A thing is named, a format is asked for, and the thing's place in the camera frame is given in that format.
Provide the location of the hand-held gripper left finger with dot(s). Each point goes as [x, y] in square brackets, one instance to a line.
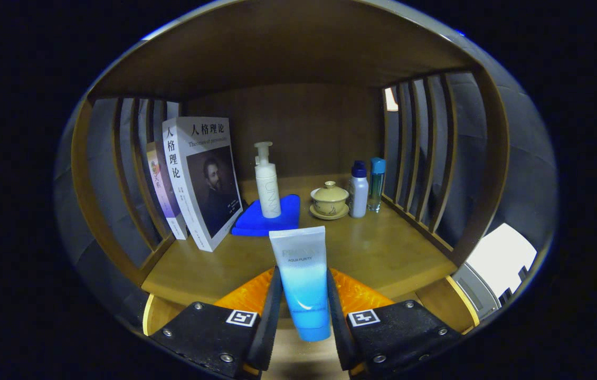
[272, 316]

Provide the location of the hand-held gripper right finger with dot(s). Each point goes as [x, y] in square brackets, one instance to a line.
[336, 322]

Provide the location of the blue cosmetic tube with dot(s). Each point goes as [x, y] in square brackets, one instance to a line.
[303, 274]

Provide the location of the wooden countertop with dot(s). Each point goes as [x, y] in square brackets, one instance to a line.
[382, 253]

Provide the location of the wooden cabinet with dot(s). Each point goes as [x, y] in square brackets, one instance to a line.
[303, 126]

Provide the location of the blue folded cloth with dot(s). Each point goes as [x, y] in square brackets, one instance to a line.
[250, 221]

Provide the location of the yellow lidded teacup with saucer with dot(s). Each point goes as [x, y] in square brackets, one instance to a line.
[330, 199]

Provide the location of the white pump bottle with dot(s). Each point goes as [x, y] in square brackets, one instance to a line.
[268, 190]

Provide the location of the white bottle with blue cap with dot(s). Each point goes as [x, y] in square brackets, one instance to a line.
[359, 195]

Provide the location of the teal glass bottle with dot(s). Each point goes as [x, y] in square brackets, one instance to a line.
[377, 184]

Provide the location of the white book with portrait cover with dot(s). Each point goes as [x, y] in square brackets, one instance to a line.
[208, 179]

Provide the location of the purple book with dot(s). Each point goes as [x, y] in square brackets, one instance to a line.
[163, 195]

